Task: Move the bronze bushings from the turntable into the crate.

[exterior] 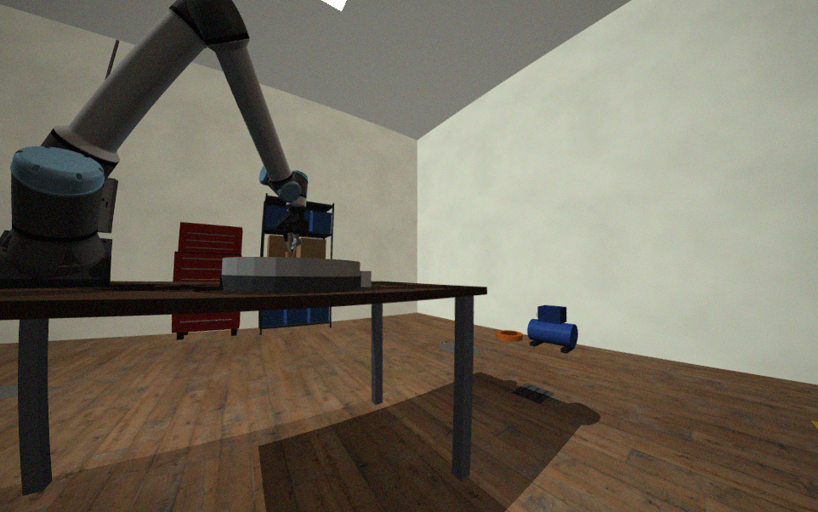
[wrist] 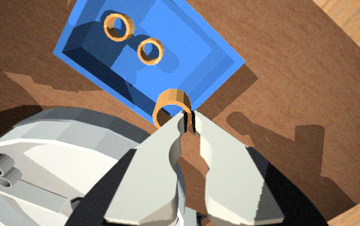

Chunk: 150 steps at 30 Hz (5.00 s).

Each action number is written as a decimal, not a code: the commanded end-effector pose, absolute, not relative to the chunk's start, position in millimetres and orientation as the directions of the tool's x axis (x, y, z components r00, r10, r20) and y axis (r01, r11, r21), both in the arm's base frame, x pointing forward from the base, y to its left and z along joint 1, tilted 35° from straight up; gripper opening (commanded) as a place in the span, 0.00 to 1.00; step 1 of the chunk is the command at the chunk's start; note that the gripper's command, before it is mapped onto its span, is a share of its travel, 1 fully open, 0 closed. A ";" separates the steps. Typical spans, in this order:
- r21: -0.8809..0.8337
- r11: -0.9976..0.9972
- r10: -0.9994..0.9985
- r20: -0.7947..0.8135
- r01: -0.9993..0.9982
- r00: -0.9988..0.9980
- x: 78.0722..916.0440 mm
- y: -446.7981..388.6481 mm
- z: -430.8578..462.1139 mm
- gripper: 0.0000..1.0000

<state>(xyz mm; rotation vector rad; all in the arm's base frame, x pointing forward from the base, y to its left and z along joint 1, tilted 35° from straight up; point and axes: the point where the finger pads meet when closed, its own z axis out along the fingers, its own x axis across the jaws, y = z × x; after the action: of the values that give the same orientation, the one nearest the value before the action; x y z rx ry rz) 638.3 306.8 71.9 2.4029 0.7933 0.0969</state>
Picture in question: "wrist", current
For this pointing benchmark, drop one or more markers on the bronze bushing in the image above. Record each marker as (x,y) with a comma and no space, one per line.
(173,97)
(109,27)
(142,55)

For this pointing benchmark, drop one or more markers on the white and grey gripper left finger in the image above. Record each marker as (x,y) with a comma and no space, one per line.
(141,189)

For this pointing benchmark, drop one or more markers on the grey metal ring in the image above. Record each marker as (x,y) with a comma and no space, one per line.
(6,163)
(10,177)

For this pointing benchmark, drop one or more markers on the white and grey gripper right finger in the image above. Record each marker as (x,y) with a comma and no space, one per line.
(243,188)

